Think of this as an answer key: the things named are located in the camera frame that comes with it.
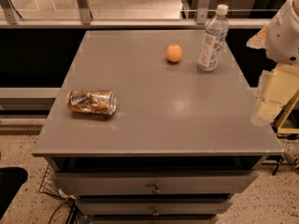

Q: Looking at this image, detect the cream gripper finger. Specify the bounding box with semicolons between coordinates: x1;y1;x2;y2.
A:
251;63;299;126
246;25;268;49

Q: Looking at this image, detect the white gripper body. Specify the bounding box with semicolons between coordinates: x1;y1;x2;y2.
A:
265;0;299;64

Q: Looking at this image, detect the orange soda can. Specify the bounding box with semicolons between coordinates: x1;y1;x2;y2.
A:
66;90;117;116

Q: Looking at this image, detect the clear plastic water bottle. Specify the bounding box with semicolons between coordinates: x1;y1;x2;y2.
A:
198;5;229;72

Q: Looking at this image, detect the orange fruit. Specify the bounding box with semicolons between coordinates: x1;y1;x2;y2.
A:
165;44;182;63

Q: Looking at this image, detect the grey drawer cabinet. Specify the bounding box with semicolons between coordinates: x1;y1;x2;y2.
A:
34;30;282;224

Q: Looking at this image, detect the top grey drawer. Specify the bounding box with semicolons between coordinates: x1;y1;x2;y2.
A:
51;171;258;196

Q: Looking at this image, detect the grey drawer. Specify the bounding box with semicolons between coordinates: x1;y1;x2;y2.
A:
77;199;232;216
51;171;258;196

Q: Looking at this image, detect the black chair seat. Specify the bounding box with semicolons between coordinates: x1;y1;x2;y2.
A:
0;167;28;219

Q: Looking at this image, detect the yellow metal frame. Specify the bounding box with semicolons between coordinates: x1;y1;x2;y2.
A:
275;90;299;134

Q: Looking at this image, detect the black cable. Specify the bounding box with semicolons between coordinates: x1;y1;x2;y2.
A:
48;199;78;224

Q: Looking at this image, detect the wire mesh basket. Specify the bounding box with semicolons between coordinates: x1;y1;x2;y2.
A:
39;165;65;199

